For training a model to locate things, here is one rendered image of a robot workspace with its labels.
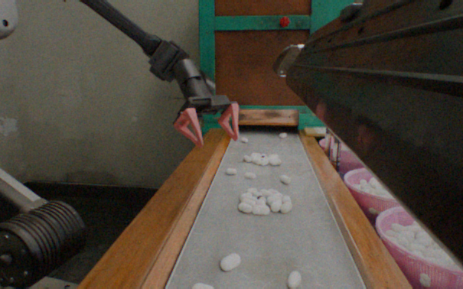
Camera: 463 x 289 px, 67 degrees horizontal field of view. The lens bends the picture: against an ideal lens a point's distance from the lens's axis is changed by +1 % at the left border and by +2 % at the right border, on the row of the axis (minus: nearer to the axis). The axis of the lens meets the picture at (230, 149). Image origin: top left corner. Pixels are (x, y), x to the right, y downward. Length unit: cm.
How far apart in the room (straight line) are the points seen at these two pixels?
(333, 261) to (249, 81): 114
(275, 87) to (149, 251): 118
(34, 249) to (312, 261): 48
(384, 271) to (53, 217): 59
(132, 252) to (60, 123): 247
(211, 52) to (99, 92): 136
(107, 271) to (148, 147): 218
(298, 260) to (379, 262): 13
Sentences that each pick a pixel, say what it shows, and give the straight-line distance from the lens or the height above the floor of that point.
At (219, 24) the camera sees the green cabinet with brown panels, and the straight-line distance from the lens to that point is 166.
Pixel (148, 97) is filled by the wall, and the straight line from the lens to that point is 266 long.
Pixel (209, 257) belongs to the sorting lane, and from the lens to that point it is 64.
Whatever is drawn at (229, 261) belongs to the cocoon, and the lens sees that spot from 59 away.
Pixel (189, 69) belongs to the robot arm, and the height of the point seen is 106.
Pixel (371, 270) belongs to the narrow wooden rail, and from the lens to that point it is 60.
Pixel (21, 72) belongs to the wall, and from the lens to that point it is 317.
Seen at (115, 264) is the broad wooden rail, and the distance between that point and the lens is 60.
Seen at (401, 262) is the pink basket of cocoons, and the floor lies 74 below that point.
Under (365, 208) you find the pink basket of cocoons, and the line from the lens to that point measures 93.
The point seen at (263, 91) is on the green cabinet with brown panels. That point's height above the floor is 94.
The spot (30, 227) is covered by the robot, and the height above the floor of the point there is 78.
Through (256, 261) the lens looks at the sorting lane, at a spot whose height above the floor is 74.
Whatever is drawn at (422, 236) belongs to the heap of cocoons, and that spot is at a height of 74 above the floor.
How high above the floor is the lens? 107
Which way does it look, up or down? 14 degrees down
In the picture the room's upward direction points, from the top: straight up
